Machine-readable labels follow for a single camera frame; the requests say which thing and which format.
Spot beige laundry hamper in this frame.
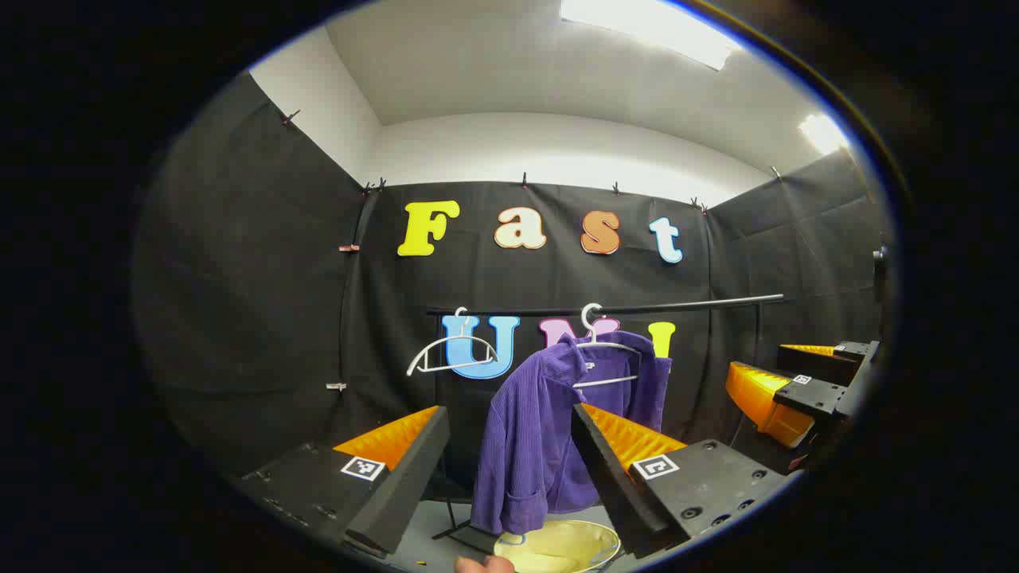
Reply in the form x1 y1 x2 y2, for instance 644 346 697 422
493 520 623 573

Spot small ceiling light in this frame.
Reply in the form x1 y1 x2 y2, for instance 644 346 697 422
798 113 849 155

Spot purple corduroy jacket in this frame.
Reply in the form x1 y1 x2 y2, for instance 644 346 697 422
470 330 674 536

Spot row of black backdrop clips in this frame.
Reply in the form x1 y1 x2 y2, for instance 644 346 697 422
280 109 786 217

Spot black clothes rack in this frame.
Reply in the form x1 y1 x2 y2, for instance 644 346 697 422
426 294 786 555

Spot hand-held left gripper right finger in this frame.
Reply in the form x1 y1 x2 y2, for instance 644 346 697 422
571 402 801 559

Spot white plastic hanger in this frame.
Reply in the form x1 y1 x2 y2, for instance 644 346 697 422
571 302 644 391
406 306 501 377

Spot black backdrop cloth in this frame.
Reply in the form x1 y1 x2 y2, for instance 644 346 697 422
131 72 889 512

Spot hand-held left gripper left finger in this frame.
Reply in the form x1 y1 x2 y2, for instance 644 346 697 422
235 404 451 558

